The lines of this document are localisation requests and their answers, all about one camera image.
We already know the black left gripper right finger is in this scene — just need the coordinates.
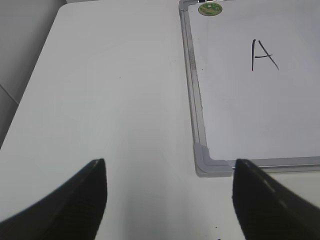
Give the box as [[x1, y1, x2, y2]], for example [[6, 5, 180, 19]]
[[232, 159, 320, 240]]

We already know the round green magnet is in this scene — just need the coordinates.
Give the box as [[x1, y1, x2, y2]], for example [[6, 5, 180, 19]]
[[198, 2, 223, 17]]

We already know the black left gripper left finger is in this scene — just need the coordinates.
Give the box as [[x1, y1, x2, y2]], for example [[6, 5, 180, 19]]
[[0, 158, 108, 240]]

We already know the white magnetic whiteboard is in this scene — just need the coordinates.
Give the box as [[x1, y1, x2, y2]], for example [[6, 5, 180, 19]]
[[179, 0, 320, 178]]

